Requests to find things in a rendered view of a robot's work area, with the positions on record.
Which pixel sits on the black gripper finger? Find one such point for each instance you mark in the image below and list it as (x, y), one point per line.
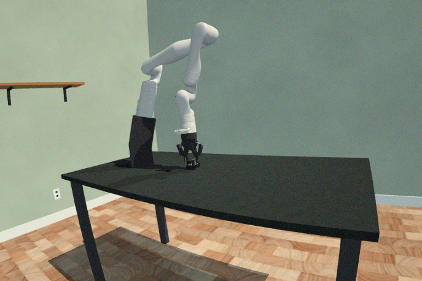
(195, 153)
(185, 153)

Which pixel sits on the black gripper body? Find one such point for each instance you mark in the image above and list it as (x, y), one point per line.
(189, 138)

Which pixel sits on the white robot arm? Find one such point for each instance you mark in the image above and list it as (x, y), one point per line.
(203, 35)

